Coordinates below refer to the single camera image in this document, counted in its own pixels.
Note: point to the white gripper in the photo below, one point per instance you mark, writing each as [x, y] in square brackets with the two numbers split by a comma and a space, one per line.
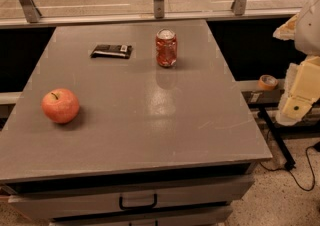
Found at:
[309, 31]

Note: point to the red apple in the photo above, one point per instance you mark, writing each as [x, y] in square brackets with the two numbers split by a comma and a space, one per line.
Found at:
[60, 105]

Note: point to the roll of tape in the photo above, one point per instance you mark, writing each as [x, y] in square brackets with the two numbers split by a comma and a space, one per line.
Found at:
[267, 82]

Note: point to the black metal bar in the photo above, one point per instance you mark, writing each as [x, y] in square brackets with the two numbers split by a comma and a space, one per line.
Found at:
[290, 162]

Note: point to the red soda can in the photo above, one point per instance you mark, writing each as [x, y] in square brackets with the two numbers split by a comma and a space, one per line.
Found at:
[166, 48]

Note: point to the lower grey drawer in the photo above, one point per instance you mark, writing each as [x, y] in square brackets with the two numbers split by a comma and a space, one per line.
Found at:
[200, 216]

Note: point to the grey drawer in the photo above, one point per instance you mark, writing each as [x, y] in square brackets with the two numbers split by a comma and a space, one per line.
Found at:
[200, 216]
[105, 200]

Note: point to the black snack bar wrapper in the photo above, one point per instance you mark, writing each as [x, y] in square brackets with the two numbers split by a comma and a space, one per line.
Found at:
[115, 51]

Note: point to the metal railing beam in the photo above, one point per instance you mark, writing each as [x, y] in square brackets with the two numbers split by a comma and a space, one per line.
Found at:
[224, 15]

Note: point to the upper grey drawer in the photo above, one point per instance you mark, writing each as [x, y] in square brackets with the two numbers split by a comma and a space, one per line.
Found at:
[105, 200]

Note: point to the black drawer handle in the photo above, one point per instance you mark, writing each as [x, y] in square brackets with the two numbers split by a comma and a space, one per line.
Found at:
[138, 202]

